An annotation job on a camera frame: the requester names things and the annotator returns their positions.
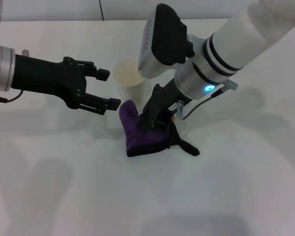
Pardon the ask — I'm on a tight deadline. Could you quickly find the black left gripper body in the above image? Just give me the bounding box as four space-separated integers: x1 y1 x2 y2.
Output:
11 54 87 109

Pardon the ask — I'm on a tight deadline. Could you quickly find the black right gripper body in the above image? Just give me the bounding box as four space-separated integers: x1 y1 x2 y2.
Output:
141 78 188 121

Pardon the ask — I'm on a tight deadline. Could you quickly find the purple blue rag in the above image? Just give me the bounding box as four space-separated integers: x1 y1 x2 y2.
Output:
119 99 200 158

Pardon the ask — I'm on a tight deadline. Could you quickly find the white paper cup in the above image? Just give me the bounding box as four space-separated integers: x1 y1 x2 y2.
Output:
112 58 152 109

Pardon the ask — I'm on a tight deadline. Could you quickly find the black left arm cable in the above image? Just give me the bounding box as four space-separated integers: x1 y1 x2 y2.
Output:
0 89 24 103

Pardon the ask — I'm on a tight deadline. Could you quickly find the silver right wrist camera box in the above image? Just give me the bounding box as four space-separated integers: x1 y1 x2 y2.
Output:
138 3 196 79

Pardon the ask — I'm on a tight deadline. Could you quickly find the right arm cable, silver plug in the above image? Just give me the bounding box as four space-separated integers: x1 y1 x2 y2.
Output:
176 80 239 121

